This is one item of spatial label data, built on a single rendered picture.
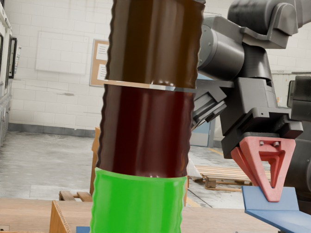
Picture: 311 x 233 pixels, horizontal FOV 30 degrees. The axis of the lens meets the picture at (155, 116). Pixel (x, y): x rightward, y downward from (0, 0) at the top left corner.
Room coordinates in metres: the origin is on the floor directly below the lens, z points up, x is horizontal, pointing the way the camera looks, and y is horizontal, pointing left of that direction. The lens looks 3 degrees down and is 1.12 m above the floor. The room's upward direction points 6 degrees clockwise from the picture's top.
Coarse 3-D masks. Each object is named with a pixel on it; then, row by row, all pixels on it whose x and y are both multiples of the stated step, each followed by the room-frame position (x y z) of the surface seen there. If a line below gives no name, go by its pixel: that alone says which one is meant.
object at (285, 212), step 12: (252, 192) 0.68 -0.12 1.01; (288, 192) 0.69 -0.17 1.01; (252, 204) 0.67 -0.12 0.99; (264, 204) 0.67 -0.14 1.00; (276, 204) 0.68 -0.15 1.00; (288, 204) 0.68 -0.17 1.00; (264, 216) 0.63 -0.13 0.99; (276, 216) 0.64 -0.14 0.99; (288, 216) 0.64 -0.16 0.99; (300, 216) 0.65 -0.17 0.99; (288, 228) 0.58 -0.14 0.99; (300, 228) 0.58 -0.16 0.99
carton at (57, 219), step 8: (56, 208) 0.65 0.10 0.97; (56, 216) 0.64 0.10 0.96; (56, 224) 0.64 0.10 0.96; (64, 224) 0.59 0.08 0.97; (0, 232) 0.68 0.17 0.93; (8, 232) 0.68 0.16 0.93; (16, 232) 0.68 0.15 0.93; (24, 232) 0.69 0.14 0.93; (32, 232) 0.69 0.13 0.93; (40, 232) 0.69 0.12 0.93; (48, 232) 0.70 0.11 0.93; (56, 232) 0.63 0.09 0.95; (64, 232) 0.57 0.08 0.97
